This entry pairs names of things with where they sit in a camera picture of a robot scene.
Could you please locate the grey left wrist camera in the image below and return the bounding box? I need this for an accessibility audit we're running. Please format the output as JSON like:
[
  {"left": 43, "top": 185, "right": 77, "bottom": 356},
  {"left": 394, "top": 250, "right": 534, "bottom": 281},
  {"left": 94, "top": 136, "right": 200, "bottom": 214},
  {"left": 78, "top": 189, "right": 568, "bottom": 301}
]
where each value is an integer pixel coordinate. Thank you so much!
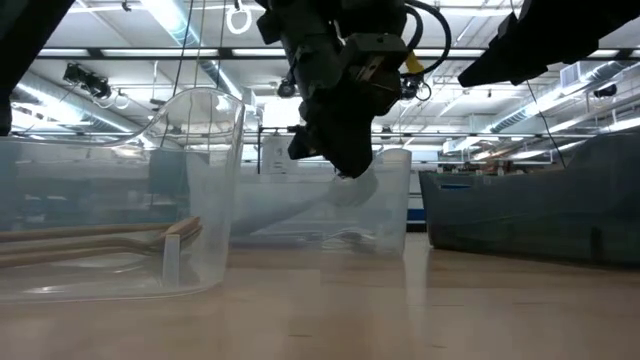
[{"left": 343, "top": 33, "right": 409, "bottom": 90}]

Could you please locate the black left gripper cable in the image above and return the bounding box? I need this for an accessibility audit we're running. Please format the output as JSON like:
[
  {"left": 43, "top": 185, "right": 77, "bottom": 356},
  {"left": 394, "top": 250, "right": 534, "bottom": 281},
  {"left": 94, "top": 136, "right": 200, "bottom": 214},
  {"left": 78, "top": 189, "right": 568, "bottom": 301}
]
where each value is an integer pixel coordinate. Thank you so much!
[{"left": 404, "top": 0, "right": 453, "bottom": 76}]

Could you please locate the silver ventilation duct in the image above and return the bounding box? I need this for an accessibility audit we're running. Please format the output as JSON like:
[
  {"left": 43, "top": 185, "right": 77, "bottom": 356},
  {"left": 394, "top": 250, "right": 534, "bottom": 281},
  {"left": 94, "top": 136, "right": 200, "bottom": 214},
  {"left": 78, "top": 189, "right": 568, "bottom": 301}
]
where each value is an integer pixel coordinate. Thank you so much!
[{"left": 12, "top": 69, "right": 146, "bottom": 134}]

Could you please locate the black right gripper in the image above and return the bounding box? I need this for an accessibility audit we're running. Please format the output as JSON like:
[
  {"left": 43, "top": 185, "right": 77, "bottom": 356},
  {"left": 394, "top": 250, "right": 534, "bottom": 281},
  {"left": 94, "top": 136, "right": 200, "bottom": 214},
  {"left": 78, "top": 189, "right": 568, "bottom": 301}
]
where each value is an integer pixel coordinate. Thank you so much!
[{"left": 459, "top": 0, "right": 601, "bottom": 85}]

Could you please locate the black ceiling camera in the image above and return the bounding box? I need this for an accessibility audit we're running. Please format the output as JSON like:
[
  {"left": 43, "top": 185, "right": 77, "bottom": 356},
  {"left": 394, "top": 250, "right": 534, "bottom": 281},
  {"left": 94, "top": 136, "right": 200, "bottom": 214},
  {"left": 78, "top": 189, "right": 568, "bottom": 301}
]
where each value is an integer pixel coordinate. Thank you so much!
[
  {"left": 399, "top": 74, "right": 432, "bottom": 103},
  {"left": 276, "top": 78, "right": 298, "bottom": 100},
  {"left": 62, "top": 62, "right": 114, "bottom": 100}
]

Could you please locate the white cable ring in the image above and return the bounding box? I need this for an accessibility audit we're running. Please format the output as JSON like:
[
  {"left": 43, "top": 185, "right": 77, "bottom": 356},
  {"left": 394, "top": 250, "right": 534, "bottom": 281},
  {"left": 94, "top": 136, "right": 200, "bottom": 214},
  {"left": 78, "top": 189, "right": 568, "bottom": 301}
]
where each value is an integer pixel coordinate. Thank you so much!
[{"left": 225, "top": 3, "right": 253, "bottom": 36}]

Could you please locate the dark grey plastic container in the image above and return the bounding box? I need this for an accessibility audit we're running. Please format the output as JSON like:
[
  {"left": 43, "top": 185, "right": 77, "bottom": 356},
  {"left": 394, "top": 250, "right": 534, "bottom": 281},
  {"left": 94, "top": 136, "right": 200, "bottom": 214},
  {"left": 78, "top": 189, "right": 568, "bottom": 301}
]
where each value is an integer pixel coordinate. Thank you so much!
[{"left": 418, "top": 132, "right": 640, "bottom": 266}]

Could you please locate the clear plastic container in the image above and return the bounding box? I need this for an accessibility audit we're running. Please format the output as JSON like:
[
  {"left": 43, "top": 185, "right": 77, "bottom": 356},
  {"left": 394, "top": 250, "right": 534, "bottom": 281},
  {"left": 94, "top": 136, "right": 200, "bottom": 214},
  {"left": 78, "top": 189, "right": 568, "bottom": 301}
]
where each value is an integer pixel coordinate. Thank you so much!
[
  {"left": 0, "top": 87, "right": 246, "bottom": 304},
  {"left": 229, "top": 148, "right": 414, "bottom": 257}
]

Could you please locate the white sign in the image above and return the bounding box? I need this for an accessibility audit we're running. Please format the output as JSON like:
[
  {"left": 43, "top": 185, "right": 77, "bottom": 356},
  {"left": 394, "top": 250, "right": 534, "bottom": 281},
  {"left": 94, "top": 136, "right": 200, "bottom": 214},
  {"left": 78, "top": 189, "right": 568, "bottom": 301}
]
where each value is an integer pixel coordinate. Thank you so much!
[{"left": 262, "top": 135, "right": 300, "bottom": 176}]

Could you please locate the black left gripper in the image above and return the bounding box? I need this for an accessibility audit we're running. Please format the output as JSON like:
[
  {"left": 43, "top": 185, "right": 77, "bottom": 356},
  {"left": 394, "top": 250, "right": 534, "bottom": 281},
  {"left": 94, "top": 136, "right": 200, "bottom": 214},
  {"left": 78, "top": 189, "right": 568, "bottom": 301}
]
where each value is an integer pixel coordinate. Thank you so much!
[{"left": 257, "top": 0, "right": 407, "bottom": 177}]

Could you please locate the gold spoon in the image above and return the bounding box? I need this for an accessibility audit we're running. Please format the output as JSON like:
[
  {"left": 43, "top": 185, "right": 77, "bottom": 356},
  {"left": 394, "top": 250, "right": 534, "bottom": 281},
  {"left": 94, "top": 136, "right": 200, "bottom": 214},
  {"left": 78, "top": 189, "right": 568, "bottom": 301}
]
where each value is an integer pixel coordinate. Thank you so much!
[
  {"left": 0, "top": 234, "right": 204, "bottom": 256},
  {"left": 0, "top": 239, "right": 201, "bottom": 270},
  {"left": 0, "top": 217, "right": 202, "bottom": 245}
]

